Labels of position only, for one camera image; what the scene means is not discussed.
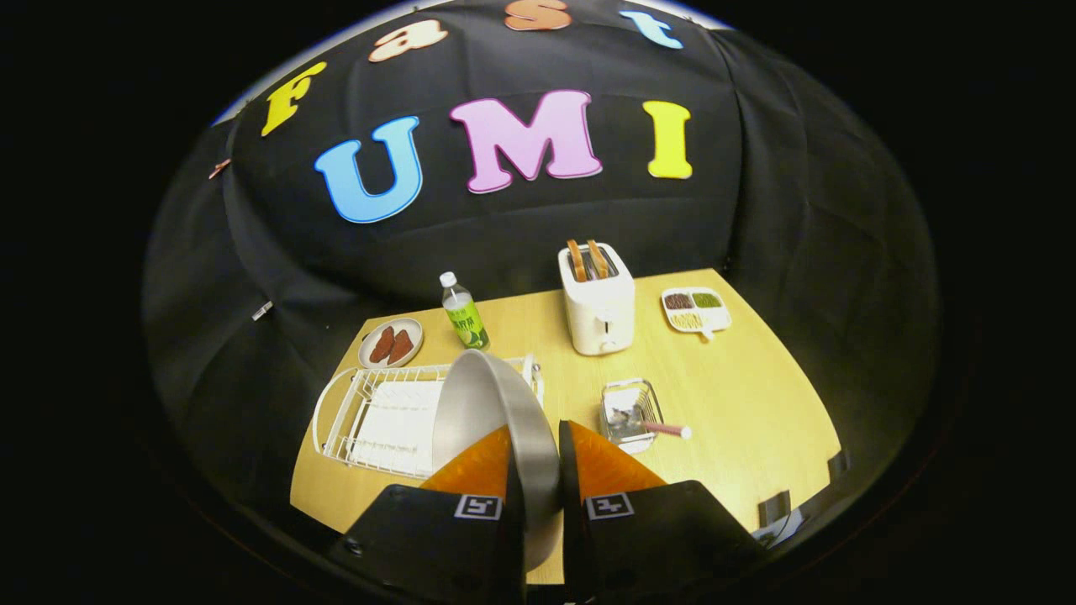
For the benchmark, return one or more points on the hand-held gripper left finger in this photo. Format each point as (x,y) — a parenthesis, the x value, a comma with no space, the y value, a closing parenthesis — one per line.
(420,538)

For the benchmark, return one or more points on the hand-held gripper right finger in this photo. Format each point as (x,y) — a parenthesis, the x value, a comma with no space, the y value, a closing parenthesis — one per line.
(573,546)

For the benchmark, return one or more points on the round metal plate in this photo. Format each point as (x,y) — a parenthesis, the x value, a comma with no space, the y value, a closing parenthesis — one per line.
(487,403)

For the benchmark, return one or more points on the small grey plate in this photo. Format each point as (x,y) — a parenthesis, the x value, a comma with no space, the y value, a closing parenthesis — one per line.
(408,326)

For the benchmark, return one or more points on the brown meat piece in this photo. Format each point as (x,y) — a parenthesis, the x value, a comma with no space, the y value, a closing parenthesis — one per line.
(400,347)
(382,344)

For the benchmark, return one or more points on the green label drink bottle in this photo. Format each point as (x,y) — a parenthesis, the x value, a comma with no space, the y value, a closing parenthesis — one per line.
(466,323)

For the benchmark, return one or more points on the white toaster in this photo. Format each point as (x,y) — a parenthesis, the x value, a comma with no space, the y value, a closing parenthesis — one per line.
(598,315)

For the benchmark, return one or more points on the white divided snack tray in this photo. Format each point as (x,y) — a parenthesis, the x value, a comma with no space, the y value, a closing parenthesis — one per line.
(696,309)

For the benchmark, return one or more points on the white clip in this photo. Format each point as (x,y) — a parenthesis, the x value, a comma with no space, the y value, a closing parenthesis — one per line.
(262,311)

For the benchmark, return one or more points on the brown toast slice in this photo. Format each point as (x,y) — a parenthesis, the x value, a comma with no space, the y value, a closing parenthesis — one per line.
(577,260)
(598,259)

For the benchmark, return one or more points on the black backdrop cloth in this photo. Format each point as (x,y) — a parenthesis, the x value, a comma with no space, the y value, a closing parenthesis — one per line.
(521,227)

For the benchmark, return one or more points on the pink clothes peg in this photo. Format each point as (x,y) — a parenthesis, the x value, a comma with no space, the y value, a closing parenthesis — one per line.
(219,168)

